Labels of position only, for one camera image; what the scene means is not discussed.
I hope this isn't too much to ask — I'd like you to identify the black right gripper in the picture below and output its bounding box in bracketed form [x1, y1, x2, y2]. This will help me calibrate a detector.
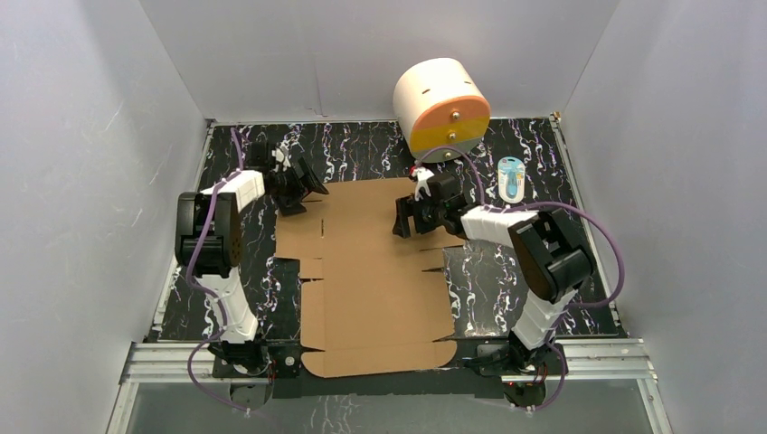
[393, 192, 446, 240]

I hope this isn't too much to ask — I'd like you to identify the brown cardboard box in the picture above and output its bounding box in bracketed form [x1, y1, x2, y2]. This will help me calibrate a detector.
[275, 178, 461, 378]

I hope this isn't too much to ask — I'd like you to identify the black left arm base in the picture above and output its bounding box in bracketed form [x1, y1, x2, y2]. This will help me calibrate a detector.
[208, 340, 302, 380]

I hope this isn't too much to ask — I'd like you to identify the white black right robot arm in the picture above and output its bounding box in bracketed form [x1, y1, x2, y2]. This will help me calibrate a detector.
[393, 167, 596, 374]

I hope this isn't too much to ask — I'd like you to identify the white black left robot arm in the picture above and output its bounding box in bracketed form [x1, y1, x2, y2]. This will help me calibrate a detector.
[175, 143, 328, 376]

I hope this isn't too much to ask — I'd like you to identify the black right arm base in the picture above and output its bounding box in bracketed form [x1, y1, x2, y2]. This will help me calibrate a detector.
[461, 341, 569, 412]

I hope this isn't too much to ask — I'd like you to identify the blue white packaged item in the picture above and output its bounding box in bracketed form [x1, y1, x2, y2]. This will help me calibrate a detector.
[497, 156, 526, 204]

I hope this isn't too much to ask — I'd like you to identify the white orange yellow cylinder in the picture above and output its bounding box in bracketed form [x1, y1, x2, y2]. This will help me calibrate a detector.
[393, 58, 491, 163]

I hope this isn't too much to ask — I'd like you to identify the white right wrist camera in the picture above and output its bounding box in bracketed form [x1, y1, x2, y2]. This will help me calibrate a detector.
[409, 165, 434, 202]

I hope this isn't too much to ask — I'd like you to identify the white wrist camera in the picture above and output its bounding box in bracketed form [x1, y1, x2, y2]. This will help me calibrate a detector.
[270, 145, 292, 172]
[409, 165, 434, 202]

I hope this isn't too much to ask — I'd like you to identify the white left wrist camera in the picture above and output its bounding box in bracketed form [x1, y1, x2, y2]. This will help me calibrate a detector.
[270, 145, 292, 172]

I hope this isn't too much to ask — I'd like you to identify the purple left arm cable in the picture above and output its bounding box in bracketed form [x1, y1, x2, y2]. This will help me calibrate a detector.
[184, 126, 272, 413]

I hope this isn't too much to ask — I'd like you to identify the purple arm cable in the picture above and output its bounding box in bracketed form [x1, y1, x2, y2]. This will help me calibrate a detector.
[413, 145, 626, 412]
[184, 126, 272, 413]

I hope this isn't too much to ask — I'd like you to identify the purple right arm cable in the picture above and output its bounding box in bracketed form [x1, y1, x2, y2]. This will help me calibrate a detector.
[413, 145, 626, 412]

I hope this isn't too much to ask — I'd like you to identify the aluminium frame rail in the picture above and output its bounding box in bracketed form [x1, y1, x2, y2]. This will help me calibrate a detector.
[107, 337, 672, 433]

